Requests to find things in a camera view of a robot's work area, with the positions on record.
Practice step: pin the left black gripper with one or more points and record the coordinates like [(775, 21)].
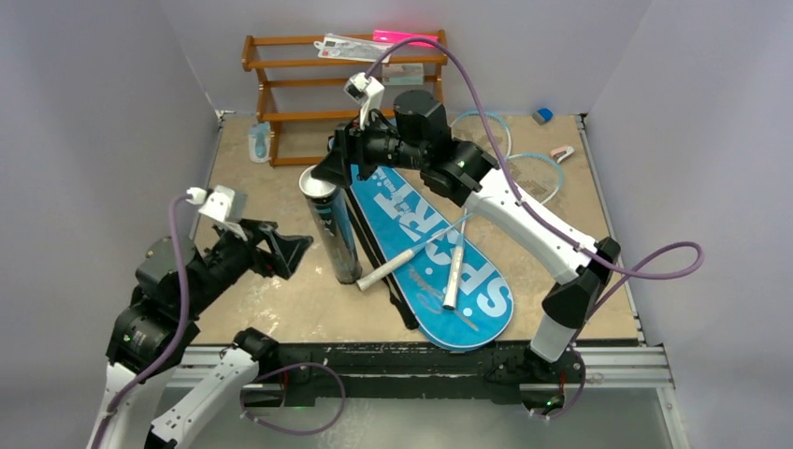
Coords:
[(285, 251)]

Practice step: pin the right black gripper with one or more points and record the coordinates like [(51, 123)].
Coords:
[(347, 151)]

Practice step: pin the black shuttlecock tube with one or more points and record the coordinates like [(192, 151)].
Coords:
[(336, 232)]

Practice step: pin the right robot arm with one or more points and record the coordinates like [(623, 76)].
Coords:
[(462, 172)]

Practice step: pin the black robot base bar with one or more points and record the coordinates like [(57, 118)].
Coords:
[(502, 372)]

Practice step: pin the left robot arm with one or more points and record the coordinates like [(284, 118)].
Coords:
[(150, 337)]

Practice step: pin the blue racket bag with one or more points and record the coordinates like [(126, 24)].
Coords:
[(460, 300)]

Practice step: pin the wooden three-tier shelf rack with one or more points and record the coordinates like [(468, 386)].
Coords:
[(296, 86)]

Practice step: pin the light blue packaged tool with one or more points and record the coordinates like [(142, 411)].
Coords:
[(259, 142)]

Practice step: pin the small white box on shelf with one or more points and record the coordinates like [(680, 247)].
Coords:
[(403, 74)]

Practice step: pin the clear packaged item on shelf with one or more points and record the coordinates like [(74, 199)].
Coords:
[(348, 48)]

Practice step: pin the pink fluorescent ruler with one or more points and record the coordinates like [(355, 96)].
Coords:
[(393, 37)]

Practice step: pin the blue and grey eraser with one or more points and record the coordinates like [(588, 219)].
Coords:
[(542, 116)]

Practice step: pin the pink and white clip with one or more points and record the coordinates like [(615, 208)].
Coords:
[(559, 155)]

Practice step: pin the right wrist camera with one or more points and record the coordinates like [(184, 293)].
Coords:
[(367, 92)]

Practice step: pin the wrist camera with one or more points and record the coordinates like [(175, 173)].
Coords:
[(367, 92), (223, 205)]

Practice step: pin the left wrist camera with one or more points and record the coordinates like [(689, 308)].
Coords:
[(223, 205)]

